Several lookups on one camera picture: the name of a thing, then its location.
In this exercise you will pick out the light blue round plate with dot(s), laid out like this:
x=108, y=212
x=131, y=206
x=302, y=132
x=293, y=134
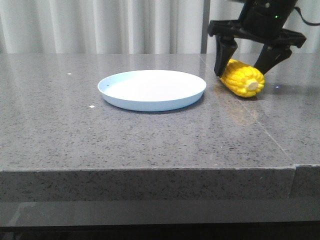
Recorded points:
x=152, y=90

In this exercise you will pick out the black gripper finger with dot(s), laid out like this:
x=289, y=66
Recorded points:
x=225, y=48
x=270, y=56

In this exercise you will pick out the yellow toy corn cob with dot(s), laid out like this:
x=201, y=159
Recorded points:
x=242, y=79

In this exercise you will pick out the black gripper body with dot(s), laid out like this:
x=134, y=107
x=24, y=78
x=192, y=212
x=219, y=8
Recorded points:
x=260, y=21

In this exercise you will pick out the white pleated curtain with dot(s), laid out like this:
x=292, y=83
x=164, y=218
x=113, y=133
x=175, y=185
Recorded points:
x=111, y=26

